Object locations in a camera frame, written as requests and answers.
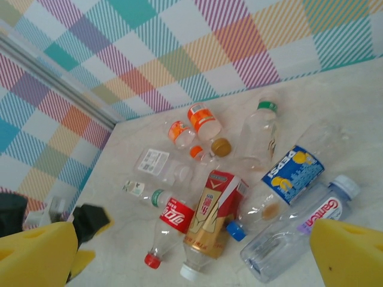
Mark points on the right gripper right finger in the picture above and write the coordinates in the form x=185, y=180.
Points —
x=350, y=257

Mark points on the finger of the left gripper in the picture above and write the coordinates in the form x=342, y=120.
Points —
x=92, y=221
x=83, y=260

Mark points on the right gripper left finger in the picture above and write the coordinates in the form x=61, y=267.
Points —
x=33, y=260

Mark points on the small bottle green white label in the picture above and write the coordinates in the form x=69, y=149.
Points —
x=133, y=186

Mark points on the clear Ganten water bottle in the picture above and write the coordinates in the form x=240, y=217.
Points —
x=281, y=248

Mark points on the red Coca-Cola label bottle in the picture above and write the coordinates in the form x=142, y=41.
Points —
x=175, y=216

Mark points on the clear bottle white label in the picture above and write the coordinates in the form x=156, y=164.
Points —
x=152, y=160

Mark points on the blue Pepsi label bottle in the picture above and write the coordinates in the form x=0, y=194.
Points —
x=293, y=173

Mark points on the red gold label bottle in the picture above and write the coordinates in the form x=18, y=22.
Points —
x=209, y=215

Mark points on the clear bottle green cap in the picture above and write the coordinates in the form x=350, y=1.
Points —
x=257, y=134

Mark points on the small orange label bottle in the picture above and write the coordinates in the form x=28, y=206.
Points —
x=178, y=130

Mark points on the orange label gold cap bottle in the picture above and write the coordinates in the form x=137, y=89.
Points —
x=200, y=116

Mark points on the aluminium frame post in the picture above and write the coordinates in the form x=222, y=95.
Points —
x=45, y=71

